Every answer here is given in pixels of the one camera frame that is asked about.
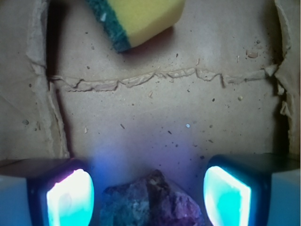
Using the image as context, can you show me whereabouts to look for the brown rock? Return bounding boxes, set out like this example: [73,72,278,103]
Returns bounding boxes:
[100,169,206,226]

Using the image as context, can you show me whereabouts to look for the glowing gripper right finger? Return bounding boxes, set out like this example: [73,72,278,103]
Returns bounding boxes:
[203,153,301,226]

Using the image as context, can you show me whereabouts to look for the brown paper bag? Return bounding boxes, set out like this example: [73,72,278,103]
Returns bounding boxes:
[0,0,301,179]

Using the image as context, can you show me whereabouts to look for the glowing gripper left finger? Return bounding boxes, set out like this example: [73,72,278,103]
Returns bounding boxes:
[0,158,95,226]

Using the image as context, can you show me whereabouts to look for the yellow green sponge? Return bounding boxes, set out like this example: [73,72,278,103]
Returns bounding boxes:
[86,0,185,52]

